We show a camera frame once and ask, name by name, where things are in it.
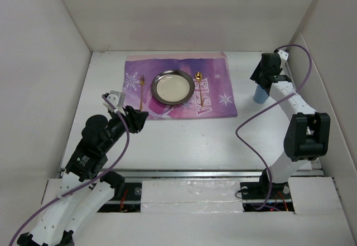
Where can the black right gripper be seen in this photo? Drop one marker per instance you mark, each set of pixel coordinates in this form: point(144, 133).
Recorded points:
point(256, 76)

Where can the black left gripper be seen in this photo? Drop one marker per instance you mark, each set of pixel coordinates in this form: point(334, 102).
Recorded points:
point(135, 118)

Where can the blue plastic cup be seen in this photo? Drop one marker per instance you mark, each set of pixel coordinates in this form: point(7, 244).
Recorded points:
point(260, 95)

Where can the gold fork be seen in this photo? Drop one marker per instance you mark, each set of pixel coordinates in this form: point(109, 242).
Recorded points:
point(142, 84)

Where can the steel plate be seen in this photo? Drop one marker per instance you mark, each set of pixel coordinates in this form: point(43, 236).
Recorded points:
point(172, 87)

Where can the purple Elsa placemat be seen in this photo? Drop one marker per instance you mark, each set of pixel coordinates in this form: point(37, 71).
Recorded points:
point(216, 87)

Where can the gold spoon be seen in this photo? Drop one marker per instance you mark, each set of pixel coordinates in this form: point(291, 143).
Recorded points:
point(198, 78)

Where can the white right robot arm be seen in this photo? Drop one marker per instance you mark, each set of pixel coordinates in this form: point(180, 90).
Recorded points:
point(307, 135)

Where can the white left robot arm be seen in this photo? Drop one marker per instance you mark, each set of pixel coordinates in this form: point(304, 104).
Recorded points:
point(85, 188)

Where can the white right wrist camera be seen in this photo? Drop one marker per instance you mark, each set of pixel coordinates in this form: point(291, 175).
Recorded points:
point(282, 54)

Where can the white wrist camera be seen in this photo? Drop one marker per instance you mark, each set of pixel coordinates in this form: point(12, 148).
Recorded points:
point(114, 101)
point(282, 54)

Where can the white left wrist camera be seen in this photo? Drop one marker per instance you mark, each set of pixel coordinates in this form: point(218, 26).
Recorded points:
point(114, 101)

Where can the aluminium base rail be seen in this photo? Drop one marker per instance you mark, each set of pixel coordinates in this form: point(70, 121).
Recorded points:
point(225, 147)

